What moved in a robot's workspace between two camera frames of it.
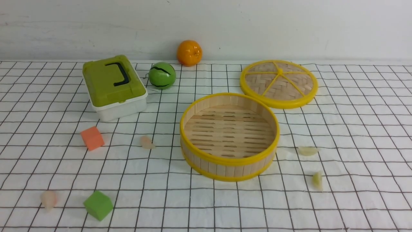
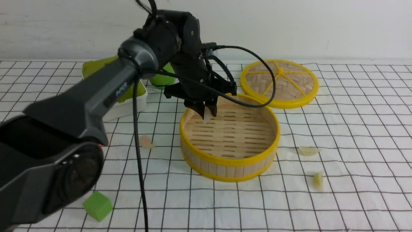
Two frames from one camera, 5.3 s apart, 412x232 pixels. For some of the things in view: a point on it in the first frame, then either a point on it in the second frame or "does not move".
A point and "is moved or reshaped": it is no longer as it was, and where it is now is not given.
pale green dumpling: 317,181 does not move
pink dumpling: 49,199 is moved or reshaped
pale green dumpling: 308,151 does not move
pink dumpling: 146,142 does not move
